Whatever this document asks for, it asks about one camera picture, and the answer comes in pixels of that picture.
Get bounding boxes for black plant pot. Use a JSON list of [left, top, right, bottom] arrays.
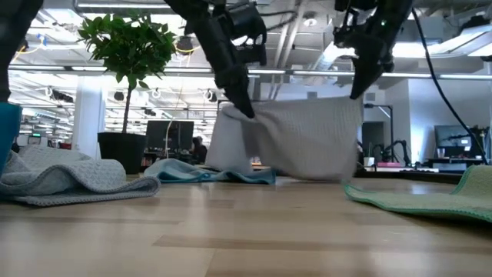
[[97, 132, 147, 175]]

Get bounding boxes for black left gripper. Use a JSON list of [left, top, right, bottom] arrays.
[[191, 11, 256, 119]]

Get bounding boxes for dark monitor on desk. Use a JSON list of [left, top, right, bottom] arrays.
[[434, 125, 473, 149]]

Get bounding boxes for black hanging cable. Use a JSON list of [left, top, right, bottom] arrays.
[[411, 7, 492, 165]]

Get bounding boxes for grey waffle microfiber towel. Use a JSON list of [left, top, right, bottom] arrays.
[[0, 145, 161, 207]]

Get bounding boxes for black computer monitor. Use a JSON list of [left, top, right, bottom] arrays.
[[145, 120, 195, 152]]

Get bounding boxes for white building pillar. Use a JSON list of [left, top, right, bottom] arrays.
[[72, 75, 107, 161]]

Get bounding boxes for beige grey microfiber towel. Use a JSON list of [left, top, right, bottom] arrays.
[[204, 95, 364, 182]]

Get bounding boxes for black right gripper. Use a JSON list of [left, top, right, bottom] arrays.
[[333, 0, 412, 100]]

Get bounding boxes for green leafy plant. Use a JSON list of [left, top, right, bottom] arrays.
[[76, 11, 178, 134]]

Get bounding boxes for green microfiber towel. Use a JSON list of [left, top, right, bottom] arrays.
[[343, 165, 492, 224]]

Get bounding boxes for teal plastic bin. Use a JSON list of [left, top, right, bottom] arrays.
[[0, 102, 23, 174]]

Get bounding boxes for person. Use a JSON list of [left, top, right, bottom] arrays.
[[191, 135, 208, 165]]

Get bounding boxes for light blue teal-edged towel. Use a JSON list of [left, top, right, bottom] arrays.
[[144, 158, 277, 185]]

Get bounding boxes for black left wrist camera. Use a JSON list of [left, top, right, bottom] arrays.
[[226, 2, 268, 66]]

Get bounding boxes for black background robot arms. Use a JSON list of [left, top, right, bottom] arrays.
[[371, 140, 414, 163]]

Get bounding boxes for black rectangular stand frame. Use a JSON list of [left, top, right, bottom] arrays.
[[363, 102, 394, 162]]

